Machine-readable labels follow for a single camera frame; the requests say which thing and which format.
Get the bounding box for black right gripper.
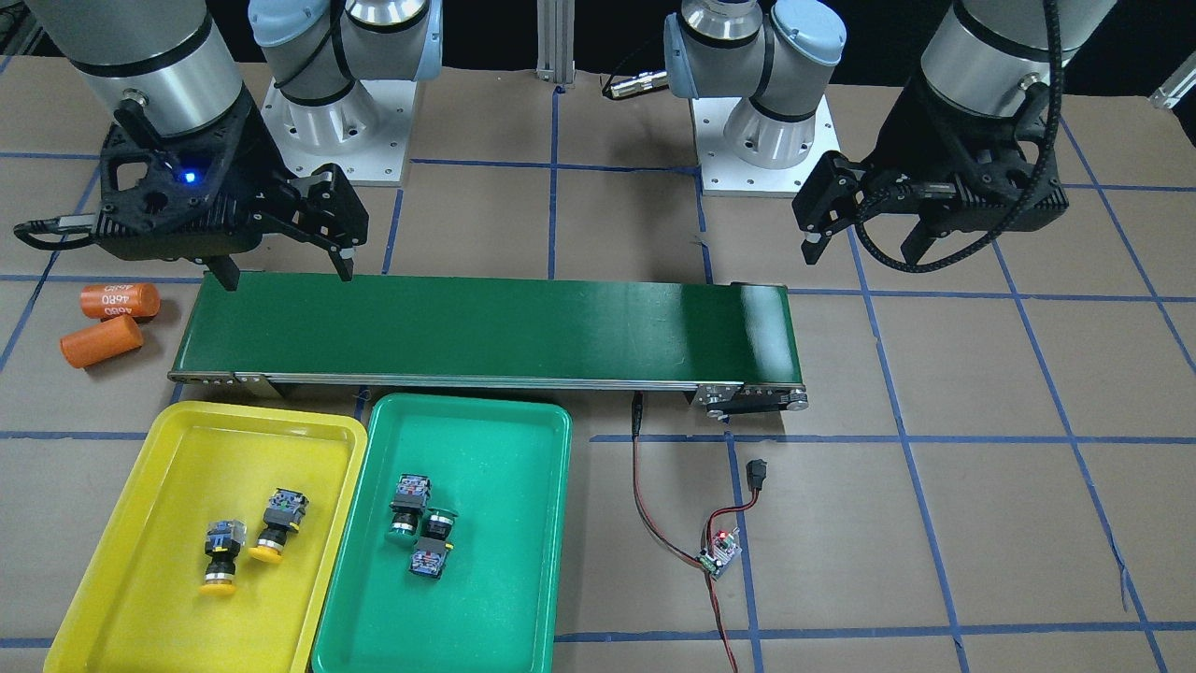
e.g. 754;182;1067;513
13;88;370;293

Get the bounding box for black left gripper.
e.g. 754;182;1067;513
791;73;1049;267

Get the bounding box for orange cylinder marked 4680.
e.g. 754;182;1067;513
78;282;161;322

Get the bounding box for plain orange cylinder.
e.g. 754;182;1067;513
60;316;145;369

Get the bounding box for yellow push button switch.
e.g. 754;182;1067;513
249;487;310;564

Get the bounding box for green push button switch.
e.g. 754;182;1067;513
407;508;460;580

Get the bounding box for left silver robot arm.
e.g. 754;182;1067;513
663;1;1112;274

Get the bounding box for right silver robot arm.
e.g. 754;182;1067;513
14;1;443;290

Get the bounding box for green conveyor belt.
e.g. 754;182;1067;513
167;273;808;420

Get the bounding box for green plastic tray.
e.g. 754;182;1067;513
311;394;570;672

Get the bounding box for small controller circuit board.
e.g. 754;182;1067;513
697;528;743;580

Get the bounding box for yellow plastic tray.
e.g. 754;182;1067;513
44;400;367;672

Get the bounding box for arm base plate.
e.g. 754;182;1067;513
262;80;421;186
691;97;840;197

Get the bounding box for black cable connector plug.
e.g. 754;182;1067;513
745;459;768;492

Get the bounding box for red black power cable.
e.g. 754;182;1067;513
631;393;759;673

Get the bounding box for aluminium frame post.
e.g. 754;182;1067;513
535;0;576;88

